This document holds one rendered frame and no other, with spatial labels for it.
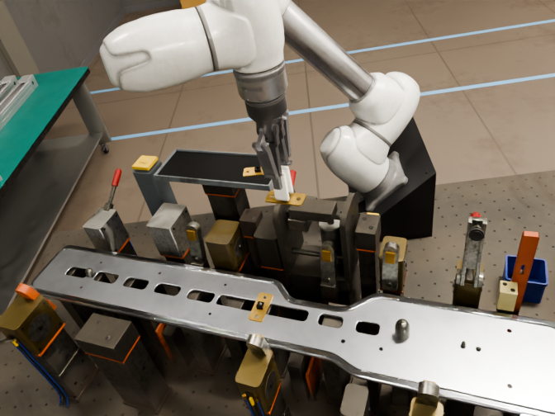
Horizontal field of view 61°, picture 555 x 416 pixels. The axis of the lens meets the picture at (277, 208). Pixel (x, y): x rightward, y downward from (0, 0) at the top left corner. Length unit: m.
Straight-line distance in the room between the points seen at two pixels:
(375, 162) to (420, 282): 0.42
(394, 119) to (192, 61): 0.95
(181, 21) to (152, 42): 0.05
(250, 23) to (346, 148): 0.85
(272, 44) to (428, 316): 0.69
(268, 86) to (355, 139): 0.78
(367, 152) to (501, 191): 0.61
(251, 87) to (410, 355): 0.65
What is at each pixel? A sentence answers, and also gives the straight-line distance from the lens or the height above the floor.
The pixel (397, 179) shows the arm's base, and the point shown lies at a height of 0.91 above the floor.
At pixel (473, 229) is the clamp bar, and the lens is 1.03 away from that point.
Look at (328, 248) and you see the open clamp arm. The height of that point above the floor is 1.10.
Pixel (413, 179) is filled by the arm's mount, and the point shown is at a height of 0.93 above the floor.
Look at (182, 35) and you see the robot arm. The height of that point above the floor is 1.69.
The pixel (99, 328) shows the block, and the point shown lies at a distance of 1.27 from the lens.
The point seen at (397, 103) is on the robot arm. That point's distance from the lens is 1.58.
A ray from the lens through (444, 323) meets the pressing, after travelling 1.14.
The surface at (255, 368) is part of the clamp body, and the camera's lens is 1.05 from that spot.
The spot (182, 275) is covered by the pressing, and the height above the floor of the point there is 1.00.
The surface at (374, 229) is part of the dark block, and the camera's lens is 1.16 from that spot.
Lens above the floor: 1.93
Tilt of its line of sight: 40 degrees down
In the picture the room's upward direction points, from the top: 12 degrees counter-clockwise
